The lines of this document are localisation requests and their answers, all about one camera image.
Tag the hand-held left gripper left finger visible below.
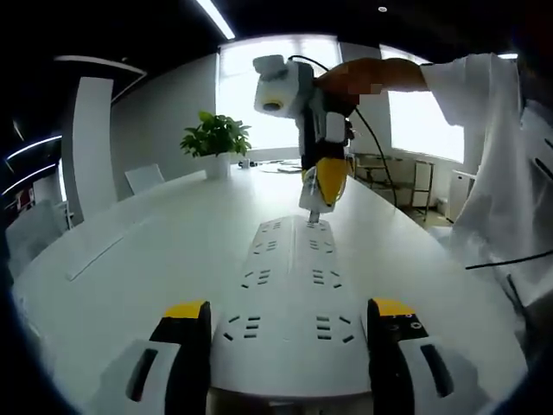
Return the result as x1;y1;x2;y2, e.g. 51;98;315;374
84;299;213;415

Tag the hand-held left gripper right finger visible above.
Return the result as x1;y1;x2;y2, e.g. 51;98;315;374
365;297;492;415

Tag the white charger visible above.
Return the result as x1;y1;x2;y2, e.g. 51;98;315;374
298;170;336;227

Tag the white power strip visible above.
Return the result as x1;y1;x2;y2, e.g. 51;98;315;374
213;215;373;393

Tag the long ceiling light strip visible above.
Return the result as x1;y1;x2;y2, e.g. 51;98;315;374
194;0;238;41

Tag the white desk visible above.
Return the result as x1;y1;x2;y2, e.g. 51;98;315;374
8;166;532;415

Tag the white flat tray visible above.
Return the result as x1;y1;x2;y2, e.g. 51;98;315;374
258;160;303;175

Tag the bright window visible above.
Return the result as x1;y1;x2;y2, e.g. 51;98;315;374
378;42;467;164
215;36;343;152

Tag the metal rack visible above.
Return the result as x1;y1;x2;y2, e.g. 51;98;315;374
353;152;435;222

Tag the green leafy plant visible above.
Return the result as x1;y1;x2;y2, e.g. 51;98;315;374
180;111;253;159

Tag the white plant pot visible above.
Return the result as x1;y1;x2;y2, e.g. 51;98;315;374
204;153;232;180

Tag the white cabinet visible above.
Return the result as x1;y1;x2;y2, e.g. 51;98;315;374
448;167;477;227

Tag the white office chair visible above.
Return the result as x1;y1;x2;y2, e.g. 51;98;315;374
124;164;166;195

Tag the person's white shirt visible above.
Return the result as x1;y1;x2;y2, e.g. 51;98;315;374
420;51;553;334

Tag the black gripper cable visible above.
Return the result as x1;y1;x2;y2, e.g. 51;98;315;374
288;54;404;209

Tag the thin black cable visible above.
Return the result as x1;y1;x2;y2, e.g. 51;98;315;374
465;251;553;271

